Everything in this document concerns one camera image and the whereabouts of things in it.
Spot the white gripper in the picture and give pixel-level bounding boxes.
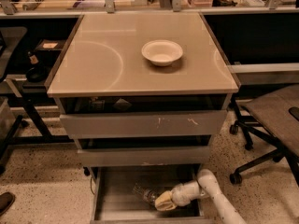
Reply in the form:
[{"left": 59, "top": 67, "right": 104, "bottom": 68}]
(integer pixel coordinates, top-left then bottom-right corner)
[{"left": 154, "top": 180, "right": 200, "bottom": 211}]

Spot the clear plastic water bottle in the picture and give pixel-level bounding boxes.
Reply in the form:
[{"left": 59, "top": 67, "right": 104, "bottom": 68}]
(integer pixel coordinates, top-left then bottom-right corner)
[{"left": 133, "top": 183, "right": 160, "bottom": 206}]

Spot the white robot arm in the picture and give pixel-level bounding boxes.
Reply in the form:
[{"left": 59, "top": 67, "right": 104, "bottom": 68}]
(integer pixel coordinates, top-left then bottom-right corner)
[{"left": 154, "top": 169, "right": 247, "bottom": 224}]

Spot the grey middle drawer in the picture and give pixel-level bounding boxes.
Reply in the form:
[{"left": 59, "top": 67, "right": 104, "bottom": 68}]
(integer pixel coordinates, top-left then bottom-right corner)
[{"left": 78, "top": 146, "right": 210, "bottom": 167}]

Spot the open grey bottom drawer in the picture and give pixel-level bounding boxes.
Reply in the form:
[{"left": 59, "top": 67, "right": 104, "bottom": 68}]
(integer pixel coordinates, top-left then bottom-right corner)
[{"left": 90, "top": 164, "right": 214, "bottom": 224}]

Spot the grey top drawer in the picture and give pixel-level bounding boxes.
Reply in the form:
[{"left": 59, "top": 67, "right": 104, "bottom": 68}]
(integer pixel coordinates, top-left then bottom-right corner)
[{"left": 60, "top": 110, "right": 227, "bottom": 139}]

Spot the grey drawer cabinet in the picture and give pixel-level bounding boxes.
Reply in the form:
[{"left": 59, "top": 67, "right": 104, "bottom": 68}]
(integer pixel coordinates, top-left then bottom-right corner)
[{"left": 44, "top": 11, "right": 241, "bottom": 224}]

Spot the dark bottle under desk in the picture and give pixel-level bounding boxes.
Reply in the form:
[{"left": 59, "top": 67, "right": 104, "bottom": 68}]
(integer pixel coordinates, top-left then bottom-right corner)
[{"left": 25, "top": 51, "right": 49, "bottom": 83}]

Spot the black office chair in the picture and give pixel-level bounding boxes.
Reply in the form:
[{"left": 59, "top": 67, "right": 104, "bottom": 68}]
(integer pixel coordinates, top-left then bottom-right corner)
[{"left": 229, "top": 84, "right": 299, "bottom": 185}]

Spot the white paper bowl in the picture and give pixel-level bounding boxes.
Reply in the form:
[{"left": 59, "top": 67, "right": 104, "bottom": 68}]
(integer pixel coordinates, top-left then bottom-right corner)
[{"left": 141, "top": 40, "right": 183, "bottom": 67}]

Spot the dark shoe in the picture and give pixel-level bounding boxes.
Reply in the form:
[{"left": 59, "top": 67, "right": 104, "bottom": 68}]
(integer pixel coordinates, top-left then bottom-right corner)
[{"left": 0, "top": 192, "right": 15, "bottom": 216}]

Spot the black box with label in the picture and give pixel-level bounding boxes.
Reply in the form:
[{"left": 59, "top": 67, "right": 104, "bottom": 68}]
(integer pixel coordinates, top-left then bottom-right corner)
[{"left": 36, "top": 39, "right": 65, "bottom": 50}]

